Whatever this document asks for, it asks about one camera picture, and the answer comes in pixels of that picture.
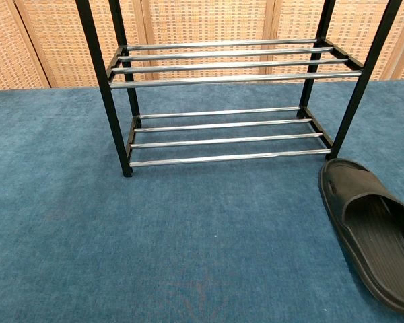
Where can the black rubber slipper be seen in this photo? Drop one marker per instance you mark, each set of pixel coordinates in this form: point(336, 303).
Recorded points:
point(373, 218)

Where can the black metal shoe rack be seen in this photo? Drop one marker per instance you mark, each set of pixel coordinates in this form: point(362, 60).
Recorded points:
point(222, 78)

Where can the blue table cloth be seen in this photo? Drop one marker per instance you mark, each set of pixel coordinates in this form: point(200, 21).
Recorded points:
point(155, 218)

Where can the woven rattan folding screen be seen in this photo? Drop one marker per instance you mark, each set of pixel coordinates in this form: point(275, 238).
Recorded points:
point(205, 23)

